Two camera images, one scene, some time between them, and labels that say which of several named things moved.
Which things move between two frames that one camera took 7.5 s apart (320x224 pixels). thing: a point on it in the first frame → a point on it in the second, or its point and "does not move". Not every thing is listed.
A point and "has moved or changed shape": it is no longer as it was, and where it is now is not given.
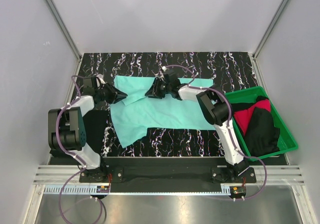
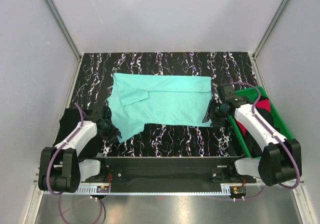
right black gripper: (153, 92) → (216, 122)
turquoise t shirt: (131, 118) has moved or changed shape
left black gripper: (116, 95) → (110, 138)
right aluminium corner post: (274, 20) does not move
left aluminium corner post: (60, 21) does not move
